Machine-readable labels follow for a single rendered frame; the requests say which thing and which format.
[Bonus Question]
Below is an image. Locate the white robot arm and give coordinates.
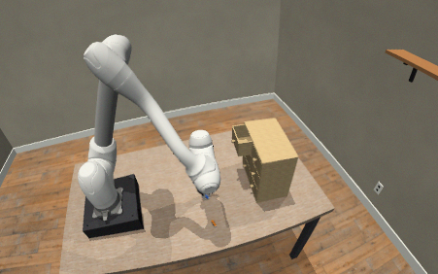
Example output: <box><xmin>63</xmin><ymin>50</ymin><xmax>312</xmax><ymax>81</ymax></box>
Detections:
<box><xmin>78</xmin><ymin>35</ymin><xmax>220</xmax><ymax>223</ymax></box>

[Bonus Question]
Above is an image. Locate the brown wooden drawer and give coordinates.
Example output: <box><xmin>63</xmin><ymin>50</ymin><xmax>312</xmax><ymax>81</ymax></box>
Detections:
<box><xmin>252</xmin><ymin>145</ymin><xmax>262</xmax><ymax>177</ymax></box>
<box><xmin>246</xmin><ymin>155</ymin><xmax>252</xmax><ymax>166</ymax></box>
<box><xmin>250</xmin><ymin>173</ymin><xmax>258</xmax><ymax>200</ymax></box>
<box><xmin>243</xmin><ymin>156</ymin><xmax>250</xmax><ymax>178</ymax></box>
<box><xmin>251</xmin><ymin>164</ymin><xmax>260</xmax><ymax>189</ymax></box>
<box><xmin>231</xmin><ymin>124</ymin><xmax>253</xmax><ymax>156</ymax></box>

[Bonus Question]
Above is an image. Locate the small wooden chest of drawers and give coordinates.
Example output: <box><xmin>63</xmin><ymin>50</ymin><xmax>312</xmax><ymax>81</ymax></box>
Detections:
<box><xmin>244</xmin><ymin>118</ymin><xmax>298</xmax><ymax>203</ymax></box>

